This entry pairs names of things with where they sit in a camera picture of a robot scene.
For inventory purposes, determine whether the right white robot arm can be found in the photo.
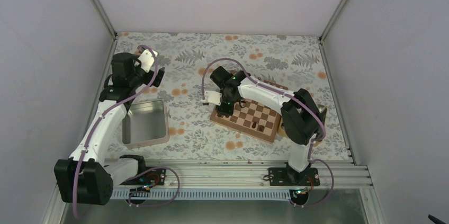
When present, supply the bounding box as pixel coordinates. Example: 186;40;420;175
202;66;327;185

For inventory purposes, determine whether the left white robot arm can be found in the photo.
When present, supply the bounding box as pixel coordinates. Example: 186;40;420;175
54;49;165;205

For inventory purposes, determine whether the yellow tin with dark pieces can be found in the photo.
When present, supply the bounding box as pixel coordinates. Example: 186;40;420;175
281;103;323;146

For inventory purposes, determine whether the wooden chessboard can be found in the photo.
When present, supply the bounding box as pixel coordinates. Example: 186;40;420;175
210;77;288;143

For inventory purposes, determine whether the empty silver metal tin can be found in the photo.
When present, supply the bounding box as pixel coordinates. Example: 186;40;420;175
122;100;170;149

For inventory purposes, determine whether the floral patterned table mat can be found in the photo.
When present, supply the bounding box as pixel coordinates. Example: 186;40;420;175
107;32;349;162

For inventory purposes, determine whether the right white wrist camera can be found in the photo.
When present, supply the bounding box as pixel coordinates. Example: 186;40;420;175
202;91;222;106

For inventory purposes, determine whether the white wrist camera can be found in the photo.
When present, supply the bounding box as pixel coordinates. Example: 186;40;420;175
138;49;158;73
202;91;222;106

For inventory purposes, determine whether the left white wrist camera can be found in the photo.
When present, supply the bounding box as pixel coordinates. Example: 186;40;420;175
138;49;158;73

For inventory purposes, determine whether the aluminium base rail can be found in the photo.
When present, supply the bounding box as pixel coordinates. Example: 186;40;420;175
102;159;373;202

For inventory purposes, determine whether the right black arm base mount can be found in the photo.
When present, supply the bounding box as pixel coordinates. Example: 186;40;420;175
263;165;320;205

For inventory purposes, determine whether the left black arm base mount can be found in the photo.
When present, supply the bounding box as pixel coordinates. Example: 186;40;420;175
121;168;166;205

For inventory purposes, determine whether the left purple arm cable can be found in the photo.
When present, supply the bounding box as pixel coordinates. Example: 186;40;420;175
71;44;158;220

